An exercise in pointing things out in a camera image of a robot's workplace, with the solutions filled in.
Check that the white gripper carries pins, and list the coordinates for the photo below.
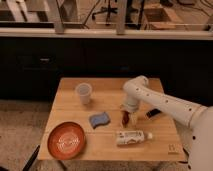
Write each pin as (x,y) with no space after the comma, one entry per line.
(131,105)

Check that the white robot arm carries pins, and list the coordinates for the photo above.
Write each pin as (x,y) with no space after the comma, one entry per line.
(197,117)

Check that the white ceramic cup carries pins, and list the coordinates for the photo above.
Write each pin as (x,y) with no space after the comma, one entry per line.
(84,91)

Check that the white tube bottle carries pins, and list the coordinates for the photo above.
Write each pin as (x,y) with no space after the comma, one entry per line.
(132,137)

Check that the black rectangular block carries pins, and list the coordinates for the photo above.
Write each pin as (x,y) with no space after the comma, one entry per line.
(152,113)

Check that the blue sponge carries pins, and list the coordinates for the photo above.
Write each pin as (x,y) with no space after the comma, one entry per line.
(99,119)

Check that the wooden table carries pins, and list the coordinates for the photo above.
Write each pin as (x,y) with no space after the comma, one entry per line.
(107,96)

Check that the cardboard box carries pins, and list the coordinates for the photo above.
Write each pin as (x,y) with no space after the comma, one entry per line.
(158,17)

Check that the black office chair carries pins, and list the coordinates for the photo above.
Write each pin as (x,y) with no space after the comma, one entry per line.
(108,10)

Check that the dark cabinet counter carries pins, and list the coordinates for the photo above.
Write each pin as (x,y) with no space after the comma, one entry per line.
(32,62)

